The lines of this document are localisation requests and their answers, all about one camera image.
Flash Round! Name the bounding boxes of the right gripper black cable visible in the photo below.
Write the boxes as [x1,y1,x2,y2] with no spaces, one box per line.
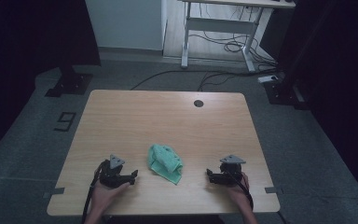
[225,169,255,211]

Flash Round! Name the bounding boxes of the green towel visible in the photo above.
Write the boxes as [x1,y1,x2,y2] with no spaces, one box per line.
[146,143,184,186]

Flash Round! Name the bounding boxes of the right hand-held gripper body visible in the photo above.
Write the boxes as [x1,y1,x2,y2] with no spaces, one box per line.
[219,154,247,188]

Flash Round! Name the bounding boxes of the black stand base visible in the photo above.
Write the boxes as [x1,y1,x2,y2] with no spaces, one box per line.
[262,78,310,110]
[45,64,94,98]

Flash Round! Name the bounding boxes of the dark curtain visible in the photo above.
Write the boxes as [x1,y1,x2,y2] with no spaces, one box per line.
[260,0,358,209]
[0,0,102,162]

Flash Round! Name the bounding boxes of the tangled black floor cables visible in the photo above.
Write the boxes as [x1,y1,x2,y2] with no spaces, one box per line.
[188,32,278,71]

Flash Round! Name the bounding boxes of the white desk frame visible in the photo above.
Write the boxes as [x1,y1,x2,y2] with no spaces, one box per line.
[178,0,296,73]

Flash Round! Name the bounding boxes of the long black floor cable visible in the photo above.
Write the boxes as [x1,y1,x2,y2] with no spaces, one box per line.
[130,68,278,91]

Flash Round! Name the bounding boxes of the grey tape strip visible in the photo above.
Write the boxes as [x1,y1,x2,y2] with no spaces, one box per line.
[42,187,65,199]
[264,186,284,195]

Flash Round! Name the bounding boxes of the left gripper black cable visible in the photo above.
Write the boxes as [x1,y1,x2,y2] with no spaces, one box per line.
[81,160,106,224]

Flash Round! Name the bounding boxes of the person's left hand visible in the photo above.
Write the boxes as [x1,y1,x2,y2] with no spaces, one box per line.
[89,182,131,215]

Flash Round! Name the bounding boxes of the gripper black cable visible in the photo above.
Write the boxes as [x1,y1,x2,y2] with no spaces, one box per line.
[225,169,255,211]
[81,160,106,224]

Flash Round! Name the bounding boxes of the person's right hand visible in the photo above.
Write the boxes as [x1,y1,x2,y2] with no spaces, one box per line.
[227,172,254,210]

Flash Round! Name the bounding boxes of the white power strip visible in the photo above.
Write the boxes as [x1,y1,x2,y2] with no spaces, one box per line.
[257,75,279,84]

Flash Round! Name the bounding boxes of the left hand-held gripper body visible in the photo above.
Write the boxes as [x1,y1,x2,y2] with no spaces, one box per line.
[99,154,132,189]

